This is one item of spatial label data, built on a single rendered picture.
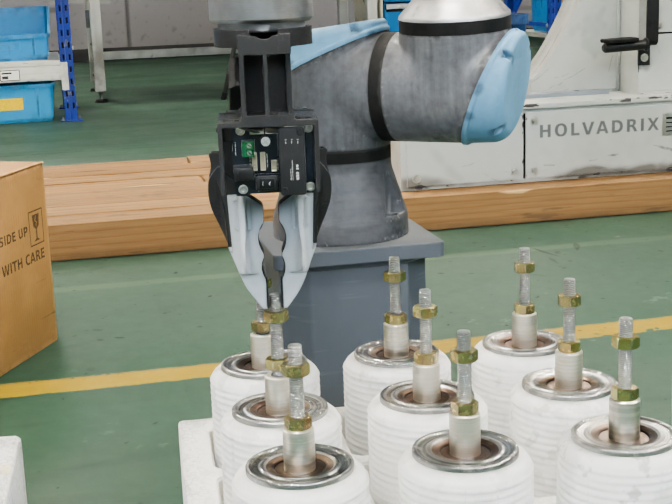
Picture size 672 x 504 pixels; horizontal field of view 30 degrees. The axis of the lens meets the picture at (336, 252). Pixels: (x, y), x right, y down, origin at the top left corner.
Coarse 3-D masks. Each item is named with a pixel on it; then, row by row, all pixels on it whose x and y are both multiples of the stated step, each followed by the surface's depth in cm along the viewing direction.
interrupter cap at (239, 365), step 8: (240, 352) 112; (248, 352) 113; (224, 360) 110; (232, 360) 111; (240, 360) 111; (248, 360) 111; (224, 368) 108; (232, 368) 109; (240, 368) 108; (248, 368) 109; (232, 376) 107; (240, 376) 107; (248, 376) 106; (256, 376) 106
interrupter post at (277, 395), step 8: (264, 376) 98; (272, 376) 97; (272, 384) 97; (280, 384) 97; (288, 384) 97; (272, 392) 97; (280, 392) 97; (288, 392) 97; (272, 400) 97; (280, 400) 97; (288, 400) 97; (272, 408) 97; (280, 408) 97; (288, 408) 97
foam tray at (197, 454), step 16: (192, 432) 114; (208, 432) 115; (192, 448) 110; (208, 448) 110; (192, 464) 107; (208, 464) 107; (368, 464) 106; (192, 480) 103; (208, 480) 103; (192, 496) 100; (208, 496) 100
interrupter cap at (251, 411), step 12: (252, 396) 101; (264, 396) 101; (312, 396) 100; (240, 408) 98; (252, 408) 99; (264, 408) 99; (312, 408) 98; (324, 408) 97; (240, 420) 96; (252, 420) 95; (264, 420) 96; (276, 420) 96; (312, 420) 96
